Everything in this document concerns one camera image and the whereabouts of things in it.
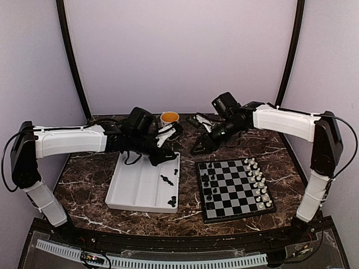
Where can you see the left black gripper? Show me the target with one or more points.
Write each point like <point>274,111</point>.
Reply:
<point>160,157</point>

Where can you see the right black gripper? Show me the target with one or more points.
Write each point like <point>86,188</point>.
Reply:
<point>209,144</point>

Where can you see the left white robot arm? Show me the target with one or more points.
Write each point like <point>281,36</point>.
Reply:
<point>139,133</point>

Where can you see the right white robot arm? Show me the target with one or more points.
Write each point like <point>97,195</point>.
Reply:
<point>321,130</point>

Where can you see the black chess pieces pile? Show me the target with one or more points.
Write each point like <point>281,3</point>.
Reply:
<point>168,190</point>

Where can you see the black white chess board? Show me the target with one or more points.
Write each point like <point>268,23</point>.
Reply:
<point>222,179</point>

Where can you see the white chess piece row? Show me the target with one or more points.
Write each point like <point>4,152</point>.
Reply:
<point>255,186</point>

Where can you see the white plastic tray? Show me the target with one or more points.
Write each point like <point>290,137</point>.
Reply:
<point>136,187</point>

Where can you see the yellow patterned mug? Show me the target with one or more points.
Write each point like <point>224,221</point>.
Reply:
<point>169,117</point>

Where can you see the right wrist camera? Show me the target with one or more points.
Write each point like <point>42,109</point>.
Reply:
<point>198,121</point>

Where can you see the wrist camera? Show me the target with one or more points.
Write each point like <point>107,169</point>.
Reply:
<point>198,121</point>
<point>169,132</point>

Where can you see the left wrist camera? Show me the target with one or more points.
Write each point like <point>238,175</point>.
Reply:
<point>169,132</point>

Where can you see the white slotted cable duct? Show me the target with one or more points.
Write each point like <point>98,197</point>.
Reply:
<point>145,259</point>

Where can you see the black front rail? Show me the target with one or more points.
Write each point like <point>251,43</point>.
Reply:
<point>189,233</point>

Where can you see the right black frame post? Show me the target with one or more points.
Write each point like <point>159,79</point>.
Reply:
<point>291,52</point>

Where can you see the black frame post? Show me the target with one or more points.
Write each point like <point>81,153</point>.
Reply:
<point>65,31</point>
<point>291,52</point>

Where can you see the left black frame post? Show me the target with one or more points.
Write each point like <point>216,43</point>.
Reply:
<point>65,31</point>

